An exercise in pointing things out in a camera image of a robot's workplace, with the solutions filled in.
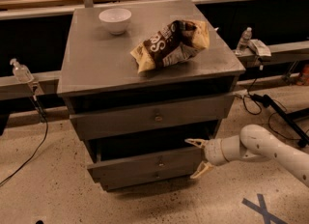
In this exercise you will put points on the clear plastic water bottle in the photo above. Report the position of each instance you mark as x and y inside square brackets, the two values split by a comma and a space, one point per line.
[244, 40]

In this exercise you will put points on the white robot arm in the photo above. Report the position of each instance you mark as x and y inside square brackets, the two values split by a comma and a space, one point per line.
[253, 144]

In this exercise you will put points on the black stand leg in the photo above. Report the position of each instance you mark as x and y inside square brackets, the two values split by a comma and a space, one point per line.
[267, 101]

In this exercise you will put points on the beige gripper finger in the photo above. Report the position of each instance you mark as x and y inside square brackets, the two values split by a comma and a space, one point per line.
[197, 142]
[203, 168]

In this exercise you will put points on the grey bottom drawer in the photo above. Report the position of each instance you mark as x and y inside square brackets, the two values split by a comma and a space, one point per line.
[125, 181]

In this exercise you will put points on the grey drawer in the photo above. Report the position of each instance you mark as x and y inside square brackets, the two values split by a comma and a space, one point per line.
[125, 181]
[94, 125]
[131, 157]

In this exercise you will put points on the folded white paper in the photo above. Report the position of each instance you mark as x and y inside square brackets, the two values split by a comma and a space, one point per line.
[260, 48]

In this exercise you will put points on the white ceramic bowl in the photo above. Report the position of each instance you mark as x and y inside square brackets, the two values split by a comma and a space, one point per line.
[115, 20]

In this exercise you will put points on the grey drawer cabinet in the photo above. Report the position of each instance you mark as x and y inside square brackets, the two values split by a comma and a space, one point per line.
[99, 73]

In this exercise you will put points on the clear sanitizer pump bottle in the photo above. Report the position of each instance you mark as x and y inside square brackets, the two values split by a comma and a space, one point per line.
[21, 72]

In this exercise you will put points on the blue tape cross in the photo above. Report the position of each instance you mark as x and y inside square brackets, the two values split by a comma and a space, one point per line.
[261, 209]

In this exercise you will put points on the grey metal rail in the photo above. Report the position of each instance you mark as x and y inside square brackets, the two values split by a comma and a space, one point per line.
[282, 56]

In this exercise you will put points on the brown yellow chip bag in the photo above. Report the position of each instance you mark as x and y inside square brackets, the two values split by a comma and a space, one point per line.
[175, 43]

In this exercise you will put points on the grey top drawer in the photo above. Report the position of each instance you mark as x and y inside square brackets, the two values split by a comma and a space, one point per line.
[94, 125]

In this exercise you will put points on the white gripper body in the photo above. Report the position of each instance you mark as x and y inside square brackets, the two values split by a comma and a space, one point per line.
[212, 153]

